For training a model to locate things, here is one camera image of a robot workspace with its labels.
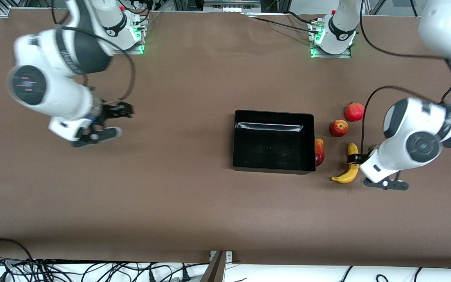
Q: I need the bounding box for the red yellow apple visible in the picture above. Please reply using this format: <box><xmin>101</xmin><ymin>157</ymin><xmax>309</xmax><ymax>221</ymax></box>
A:
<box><xmin>329</xmin><ymin>119</ymin><xmax>349</xmax><ymax>137</ymax></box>

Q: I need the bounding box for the red pomegranate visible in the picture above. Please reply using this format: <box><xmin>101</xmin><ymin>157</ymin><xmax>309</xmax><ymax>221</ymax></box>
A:
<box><xmin>345</xmin><ymin>101</ymin><xmax>366</xmax><ymax>122</ymax></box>

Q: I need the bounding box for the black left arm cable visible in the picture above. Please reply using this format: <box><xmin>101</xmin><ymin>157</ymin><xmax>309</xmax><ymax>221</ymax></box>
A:
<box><xmin>360</xmin><ymin>0</ymin><xmax>451</xmax><ymax>157</ymax></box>

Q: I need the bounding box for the black rectangular plastic box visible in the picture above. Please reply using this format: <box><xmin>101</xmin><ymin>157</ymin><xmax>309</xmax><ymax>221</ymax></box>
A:
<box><xmin>233</xmin><ymin>110</ymin><xmax>317</xmax><ymax>175</ymax></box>

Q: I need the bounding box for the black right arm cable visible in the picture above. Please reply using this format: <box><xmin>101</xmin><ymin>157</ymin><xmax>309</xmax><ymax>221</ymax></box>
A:
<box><xmin>51</xmin><ymin>0</ymin><xmax>137</xmax><ymax>103</ymax></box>

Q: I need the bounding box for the grey metal equipment box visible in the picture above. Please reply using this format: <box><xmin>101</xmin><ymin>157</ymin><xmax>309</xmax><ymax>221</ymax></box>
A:
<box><xmin>203</xmin><ymin>0</ymin><xmax>262</xmax><ymax>13</ymax></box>

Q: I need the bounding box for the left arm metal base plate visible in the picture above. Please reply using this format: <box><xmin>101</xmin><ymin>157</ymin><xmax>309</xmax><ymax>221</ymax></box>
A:
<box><xmin>309</xmin><ymin>18</ymin><xmax>353</xmax><ymax>59</ymax></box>

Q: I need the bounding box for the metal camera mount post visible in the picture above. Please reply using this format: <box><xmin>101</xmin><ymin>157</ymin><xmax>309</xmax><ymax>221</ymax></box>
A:
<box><xmin>200</xmin><ymin>251</ymin><xmax>234</xmax><ymax>282</ymax></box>

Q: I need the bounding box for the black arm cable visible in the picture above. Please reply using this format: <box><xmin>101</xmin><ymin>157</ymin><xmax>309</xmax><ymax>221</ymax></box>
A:
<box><xmin>51</xmin><ymin>0</ymin><xmax>137</xmax><ymax>103</ymax></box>
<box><xmin>360</xmin><ymin>0</ymin><xmax>451</xmax><ymax>157</ymax></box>

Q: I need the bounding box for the yellow banana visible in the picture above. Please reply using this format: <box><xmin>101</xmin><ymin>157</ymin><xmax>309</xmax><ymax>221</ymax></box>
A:
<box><xmin>331</xmin><ymin>142</ymin><xmax>360</xmax><ymax>184</ymax></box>

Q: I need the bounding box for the red yellow mango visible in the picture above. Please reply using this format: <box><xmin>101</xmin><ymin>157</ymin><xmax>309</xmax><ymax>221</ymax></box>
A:
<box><xmin>315</xmin><ymin>139</ymin><xmax>325</xmax><ymax>167</ymax></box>

